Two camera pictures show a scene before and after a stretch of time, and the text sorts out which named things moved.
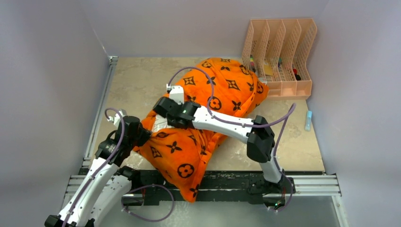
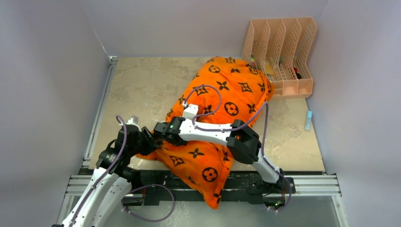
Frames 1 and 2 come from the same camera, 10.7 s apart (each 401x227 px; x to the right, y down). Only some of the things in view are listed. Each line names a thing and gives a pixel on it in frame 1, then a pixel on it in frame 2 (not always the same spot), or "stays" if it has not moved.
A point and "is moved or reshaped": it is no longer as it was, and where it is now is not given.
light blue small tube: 308,121 stays
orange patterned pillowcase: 181,156 is moved or reshaped
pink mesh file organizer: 276,50 stays
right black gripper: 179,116 -> 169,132
